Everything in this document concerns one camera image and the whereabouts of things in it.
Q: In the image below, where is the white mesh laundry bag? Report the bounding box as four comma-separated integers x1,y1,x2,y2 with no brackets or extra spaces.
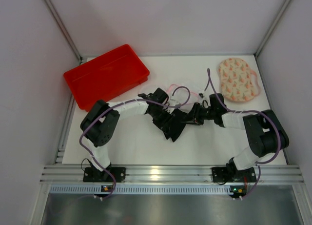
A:
138,83,201,105

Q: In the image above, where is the floral pink laundry bag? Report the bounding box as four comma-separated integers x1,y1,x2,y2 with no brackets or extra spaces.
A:
218,58,261,102

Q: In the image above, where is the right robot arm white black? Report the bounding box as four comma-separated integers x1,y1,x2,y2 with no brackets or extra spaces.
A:
184,93,290,183

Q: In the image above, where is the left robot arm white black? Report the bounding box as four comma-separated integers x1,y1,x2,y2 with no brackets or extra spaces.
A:
80,86,191,172

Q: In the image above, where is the red plastic bin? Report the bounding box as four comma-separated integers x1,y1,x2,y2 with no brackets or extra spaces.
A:
63,44,150,111

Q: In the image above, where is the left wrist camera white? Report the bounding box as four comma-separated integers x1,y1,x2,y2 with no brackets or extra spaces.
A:
166,99,181,114

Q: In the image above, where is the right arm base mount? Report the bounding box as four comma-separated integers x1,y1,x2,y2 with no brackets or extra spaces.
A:
212,166,256,184

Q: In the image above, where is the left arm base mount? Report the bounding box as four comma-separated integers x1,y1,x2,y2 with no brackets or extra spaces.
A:
83,166,126,183

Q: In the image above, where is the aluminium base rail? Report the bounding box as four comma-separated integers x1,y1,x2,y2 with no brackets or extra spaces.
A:
39,164,304,185

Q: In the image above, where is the slotted cable duct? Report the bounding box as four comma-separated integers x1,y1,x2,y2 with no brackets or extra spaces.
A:
50,184,246,195

